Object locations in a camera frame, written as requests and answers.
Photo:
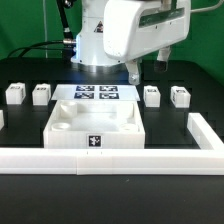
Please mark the white square table top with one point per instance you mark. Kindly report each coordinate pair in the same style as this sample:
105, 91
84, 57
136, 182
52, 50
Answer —
94, 124

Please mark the white L-shaped fence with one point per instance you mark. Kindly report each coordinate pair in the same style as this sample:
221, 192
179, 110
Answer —
207, 159

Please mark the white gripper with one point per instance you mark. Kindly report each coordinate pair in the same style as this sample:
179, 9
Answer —
134, 28

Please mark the white sheet with markers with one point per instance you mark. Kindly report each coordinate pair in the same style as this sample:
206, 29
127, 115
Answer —
95, 92

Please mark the white block at left edge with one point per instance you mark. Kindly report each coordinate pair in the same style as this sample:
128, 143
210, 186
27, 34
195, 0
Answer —
1, 119

